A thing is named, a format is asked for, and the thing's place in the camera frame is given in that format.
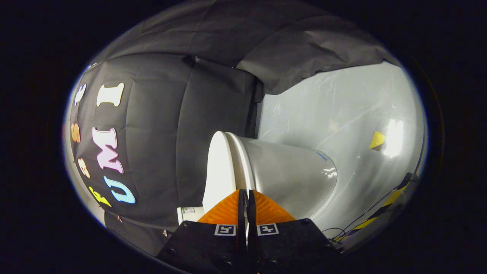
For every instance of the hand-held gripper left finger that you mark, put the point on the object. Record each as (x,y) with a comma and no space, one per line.
(213,247)

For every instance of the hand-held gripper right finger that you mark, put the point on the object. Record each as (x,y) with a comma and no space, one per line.
(285,247)

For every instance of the black backdrop cloth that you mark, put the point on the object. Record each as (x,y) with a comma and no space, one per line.
(163,133)

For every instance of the white toilet bowl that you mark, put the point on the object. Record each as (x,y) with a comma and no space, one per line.
(289,175)

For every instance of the yellow triangle floor sticker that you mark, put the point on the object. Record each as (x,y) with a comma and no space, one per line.
(376,140)

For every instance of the yellow black striped tape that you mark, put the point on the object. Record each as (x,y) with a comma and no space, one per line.
(380,211)

